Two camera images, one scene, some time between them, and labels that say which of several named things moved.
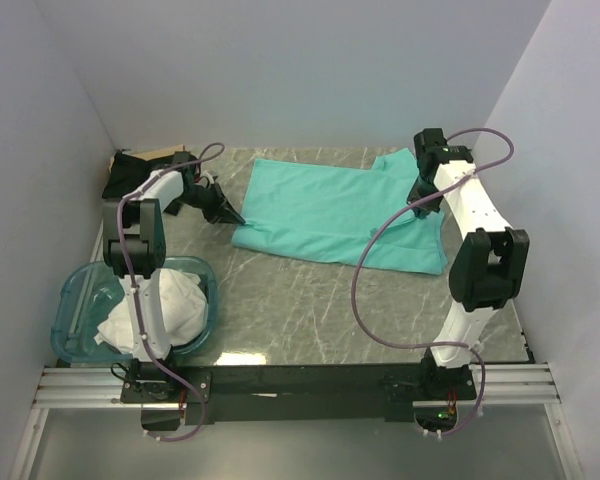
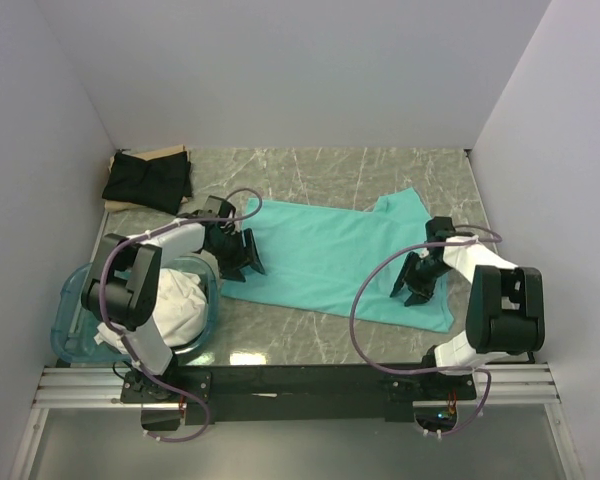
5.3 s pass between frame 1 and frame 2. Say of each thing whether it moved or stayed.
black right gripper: moved
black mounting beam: stayed
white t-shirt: stayed
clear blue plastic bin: stayed
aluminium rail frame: stayed
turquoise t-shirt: moved
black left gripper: moved
